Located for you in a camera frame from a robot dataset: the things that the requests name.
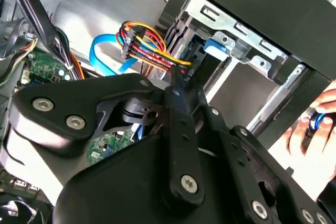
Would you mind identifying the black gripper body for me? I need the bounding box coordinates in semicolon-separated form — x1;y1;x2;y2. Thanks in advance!
52;126;334;224

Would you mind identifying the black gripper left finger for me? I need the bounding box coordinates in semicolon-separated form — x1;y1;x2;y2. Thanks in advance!
10;66;206;208

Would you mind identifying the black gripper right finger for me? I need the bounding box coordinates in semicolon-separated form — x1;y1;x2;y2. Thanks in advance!
194;84;333;224

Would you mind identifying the round black blue-ringed tool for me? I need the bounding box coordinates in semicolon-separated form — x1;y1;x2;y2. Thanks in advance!
306;112;330;133

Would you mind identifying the red yellow power wire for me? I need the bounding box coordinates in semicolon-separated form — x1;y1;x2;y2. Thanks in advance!
117;21;197;90

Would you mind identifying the person's hand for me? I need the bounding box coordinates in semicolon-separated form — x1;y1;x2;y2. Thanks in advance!
287;78;336;156

